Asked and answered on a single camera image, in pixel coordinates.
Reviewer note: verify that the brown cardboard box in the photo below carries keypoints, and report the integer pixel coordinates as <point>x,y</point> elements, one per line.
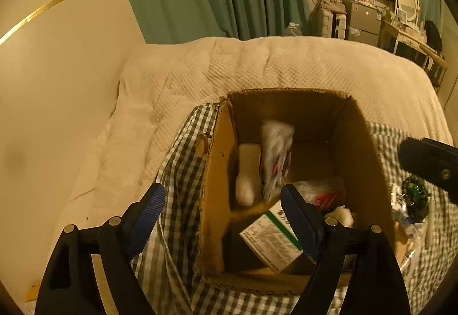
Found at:
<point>222,157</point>

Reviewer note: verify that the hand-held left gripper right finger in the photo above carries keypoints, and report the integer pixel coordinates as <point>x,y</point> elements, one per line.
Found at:
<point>293,207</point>

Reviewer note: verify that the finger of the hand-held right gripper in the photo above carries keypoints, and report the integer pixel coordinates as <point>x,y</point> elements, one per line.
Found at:
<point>425,161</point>

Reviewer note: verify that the small white packet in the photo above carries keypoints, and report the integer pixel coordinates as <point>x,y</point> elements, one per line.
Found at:
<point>345,216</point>

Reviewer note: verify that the crumpled clear plastic wrap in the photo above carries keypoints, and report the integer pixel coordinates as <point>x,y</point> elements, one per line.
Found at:
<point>402,218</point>

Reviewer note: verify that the clear water bottle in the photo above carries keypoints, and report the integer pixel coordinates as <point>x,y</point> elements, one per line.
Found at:
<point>292,30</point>

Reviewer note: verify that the green white medicine box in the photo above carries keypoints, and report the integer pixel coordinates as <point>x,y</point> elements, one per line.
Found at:
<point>272,236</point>

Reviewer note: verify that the clear plastic bag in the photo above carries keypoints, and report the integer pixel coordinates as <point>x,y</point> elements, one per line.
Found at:
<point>277,154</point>

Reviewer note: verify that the black bag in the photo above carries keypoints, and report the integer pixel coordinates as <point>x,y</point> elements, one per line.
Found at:
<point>433,36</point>

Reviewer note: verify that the plastic bag with red print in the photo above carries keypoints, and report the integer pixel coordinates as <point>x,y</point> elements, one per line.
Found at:
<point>322,193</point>

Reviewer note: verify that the green glass ornament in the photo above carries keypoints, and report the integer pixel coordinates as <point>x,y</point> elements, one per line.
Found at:
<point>415,195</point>

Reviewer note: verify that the grey cabinet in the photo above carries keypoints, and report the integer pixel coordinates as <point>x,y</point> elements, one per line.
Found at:
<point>365,20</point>

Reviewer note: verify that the green white checkered cloth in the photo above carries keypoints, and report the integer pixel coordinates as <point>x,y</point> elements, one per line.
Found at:
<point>179,164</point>

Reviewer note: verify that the white oval mirror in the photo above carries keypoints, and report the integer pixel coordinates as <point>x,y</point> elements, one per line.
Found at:
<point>408,0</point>

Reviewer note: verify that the beige textured blanket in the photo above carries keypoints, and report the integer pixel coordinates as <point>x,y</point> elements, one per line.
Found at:
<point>286,64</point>

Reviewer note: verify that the white narrow cart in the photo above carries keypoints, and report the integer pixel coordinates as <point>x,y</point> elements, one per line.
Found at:
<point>339,24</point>

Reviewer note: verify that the white suitcase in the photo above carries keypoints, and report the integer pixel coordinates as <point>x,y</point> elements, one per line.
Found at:
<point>324,21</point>

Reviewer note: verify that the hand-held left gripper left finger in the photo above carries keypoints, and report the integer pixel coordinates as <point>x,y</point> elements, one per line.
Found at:
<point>152,207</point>

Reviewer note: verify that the white desk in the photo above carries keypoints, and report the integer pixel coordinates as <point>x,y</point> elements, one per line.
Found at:
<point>411,38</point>

